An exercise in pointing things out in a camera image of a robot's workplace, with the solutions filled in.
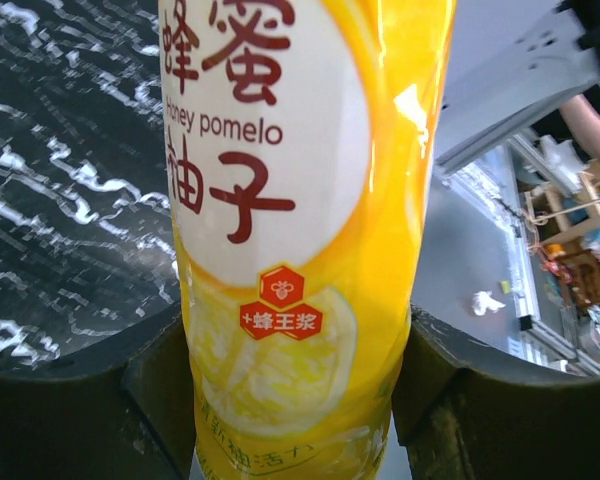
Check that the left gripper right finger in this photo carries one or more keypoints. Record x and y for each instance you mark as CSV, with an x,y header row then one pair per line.
x,y
466,410

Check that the cluttered background shelf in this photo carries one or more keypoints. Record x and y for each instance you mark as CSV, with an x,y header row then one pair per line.
x,y
560,207

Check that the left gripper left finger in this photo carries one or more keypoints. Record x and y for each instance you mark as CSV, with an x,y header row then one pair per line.
x,y
121,408

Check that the person in background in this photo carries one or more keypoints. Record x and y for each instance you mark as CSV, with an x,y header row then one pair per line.
x,y
578,119

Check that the yellow juice bottle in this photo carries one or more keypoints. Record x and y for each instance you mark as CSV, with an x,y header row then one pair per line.
x,y
298,141

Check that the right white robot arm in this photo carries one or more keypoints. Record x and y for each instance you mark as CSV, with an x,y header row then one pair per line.
x,y
557,58

